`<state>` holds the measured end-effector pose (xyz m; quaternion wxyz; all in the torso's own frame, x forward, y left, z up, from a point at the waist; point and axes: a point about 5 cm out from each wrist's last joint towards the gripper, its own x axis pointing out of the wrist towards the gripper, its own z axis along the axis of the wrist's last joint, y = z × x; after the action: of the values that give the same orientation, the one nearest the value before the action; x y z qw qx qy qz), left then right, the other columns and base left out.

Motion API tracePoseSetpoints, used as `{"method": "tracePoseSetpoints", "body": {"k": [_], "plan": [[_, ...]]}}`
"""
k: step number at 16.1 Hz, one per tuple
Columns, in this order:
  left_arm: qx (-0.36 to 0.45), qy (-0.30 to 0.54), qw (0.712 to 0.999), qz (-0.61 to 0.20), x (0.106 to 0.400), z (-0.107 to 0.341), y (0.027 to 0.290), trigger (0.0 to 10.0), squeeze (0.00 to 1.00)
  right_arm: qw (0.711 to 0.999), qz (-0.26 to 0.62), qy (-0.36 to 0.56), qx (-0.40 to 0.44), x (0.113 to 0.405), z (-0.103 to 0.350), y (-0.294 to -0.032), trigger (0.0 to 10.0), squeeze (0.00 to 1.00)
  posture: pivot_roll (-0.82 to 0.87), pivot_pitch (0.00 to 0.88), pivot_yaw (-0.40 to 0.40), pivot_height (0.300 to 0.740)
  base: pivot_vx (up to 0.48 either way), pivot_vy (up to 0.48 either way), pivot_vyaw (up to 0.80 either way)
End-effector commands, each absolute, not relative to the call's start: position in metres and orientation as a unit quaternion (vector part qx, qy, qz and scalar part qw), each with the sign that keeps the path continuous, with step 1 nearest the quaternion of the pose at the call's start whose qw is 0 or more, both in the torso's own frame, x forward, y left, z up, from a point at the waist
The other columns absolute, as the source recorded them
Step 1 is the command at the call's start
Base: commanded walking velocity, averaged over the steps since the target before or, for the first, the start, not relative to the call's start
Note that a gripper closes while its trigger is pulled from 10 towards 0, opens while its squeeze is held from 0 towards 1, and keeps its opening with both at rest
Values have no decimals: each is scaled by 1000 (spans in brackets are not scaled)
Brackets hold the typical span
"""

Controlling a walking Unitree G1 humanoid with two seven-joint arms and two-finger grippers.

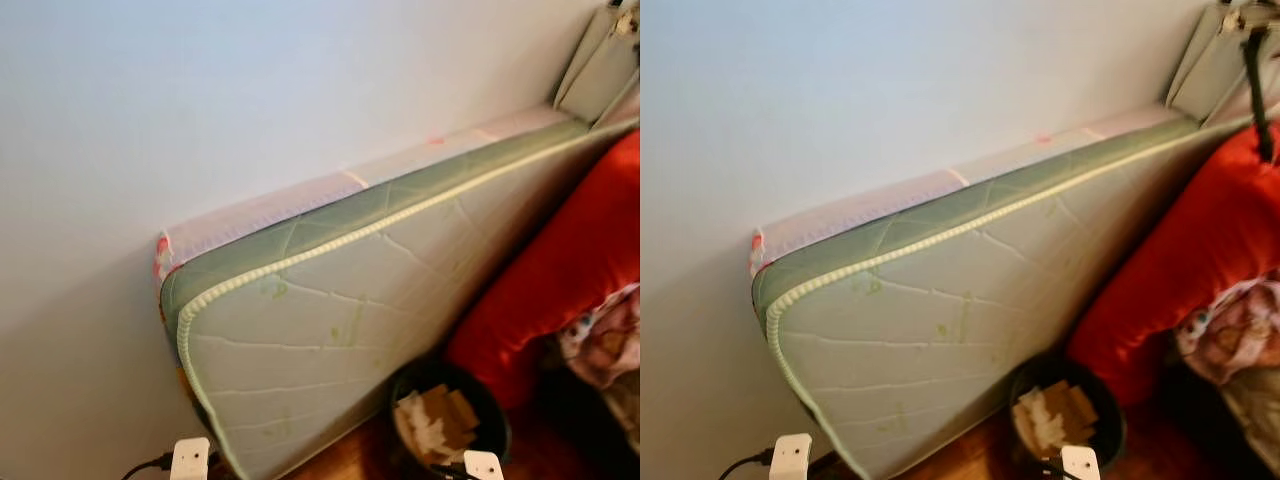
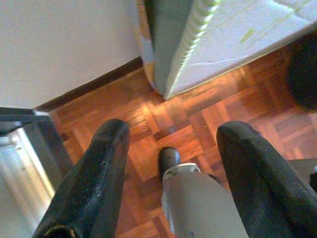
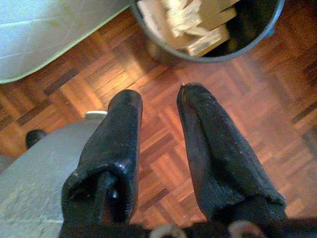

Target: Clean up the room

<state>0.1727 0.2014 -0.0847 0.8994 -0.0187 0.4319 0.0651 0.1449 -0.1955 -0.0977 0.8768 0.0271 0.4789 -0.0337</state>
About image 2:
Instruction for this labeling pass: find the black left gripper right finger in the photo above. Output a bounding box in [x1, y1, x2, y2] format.
[216, 120, 317, 238]

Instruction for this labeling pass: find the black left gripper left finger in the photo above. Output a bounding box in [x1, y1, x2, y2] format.
[32, 118, 131, 238]

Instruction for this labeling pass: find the white plastic container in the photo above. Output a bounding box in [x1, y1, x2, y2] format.
[0, 127, 55, 238]

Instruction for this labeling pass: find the dark robot left foot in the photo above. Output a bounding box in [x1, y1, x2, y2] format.
[158, 147, 181, 178]

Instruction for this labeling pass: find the dark wooden baseboard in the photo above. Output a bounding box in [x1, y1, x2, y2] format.
[34, 56, 144, 112]

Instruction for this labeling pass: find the dark round object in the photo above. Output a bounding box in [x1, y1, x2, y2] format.
[287, 32, 317, 112]

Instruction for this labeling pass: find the orange blue patterned cloth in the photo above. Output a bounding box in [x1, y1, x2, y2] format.
[136, 0, 159, 90]

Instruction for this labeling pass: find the white quilted mattress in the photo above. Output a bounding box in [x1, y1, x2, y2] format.
[163, 0, 317, 100]

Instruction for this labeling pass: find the grey bed panel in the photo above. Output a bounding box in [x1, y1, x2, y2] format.
[143, 0, 196, 96]

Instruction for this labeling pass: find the black metal frame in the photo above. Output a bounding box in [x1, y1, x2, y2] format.
[0, 106, 73, 189]

